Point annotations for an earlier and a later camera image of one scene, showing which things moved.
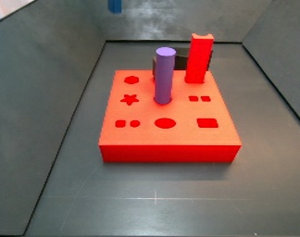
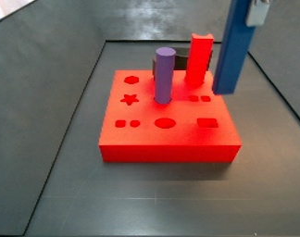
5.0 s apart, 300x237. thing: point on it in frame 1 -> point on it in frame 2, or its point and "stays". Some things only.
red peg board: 189,130 stays
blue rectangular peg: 116,6 -> 233,48
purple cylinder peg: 165,59 stays
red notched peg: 200,54 stays
